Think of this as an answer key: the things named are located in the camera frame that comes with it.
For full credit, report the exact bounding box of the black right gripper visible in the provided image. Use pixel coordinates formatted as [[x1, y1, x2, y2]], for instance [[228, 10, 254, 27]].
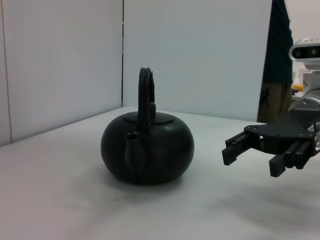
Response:
[[221, 109, 320, 178]]

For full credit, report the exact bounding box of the black cast iron teapot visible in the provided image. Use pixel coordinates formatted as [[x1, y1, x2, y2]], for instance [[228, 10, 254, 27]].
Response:
[[100, 66, 195, 186]]

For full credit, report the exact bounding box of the person in dark shirt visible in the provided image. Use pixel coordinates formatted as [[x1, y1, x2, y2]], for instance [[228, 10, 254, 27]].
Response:
[[256, 0, 294, 123]]

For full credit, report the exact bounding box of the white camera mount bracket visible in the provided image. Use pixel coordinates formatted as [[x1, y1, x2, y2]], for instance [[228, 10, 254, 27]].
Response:
[[301, 60, 320, 95]]

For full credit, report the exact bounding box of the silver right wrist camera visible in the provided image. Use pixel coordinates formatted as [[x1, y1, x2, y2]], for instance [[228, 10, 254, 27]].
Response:
[[289, 37, 320, 62]]

